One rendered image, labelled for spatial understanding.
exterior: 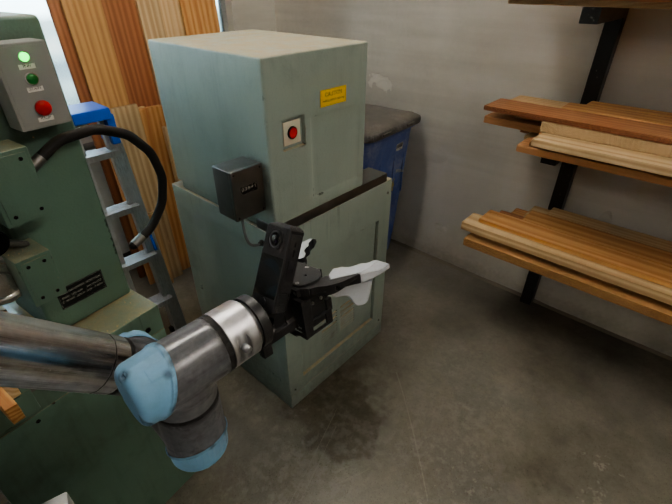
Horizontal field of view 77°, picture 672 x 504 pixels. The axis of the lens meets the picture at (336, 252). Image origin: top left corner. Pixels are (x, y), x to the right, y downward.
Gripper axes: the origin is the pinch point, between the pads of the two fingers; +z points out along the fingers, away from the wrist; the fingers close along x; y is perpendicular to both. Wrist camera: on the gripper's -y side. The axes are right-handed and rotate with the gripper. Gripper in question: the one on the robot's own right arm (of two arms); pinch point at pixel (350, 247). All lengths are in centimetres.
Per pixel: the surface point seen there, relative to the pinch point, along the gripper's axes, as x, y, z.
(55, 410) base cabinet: -67, 46, -40
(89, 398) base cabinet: -69, 50, -32
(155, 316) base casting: -71, 38, -9
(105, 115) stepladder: -143, -9, 20
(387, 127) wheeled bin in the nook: -93, 16, 133
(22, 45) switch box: -65, -33, -17
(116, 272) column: -79, 24, -12
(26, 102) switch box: -66, -23, -20
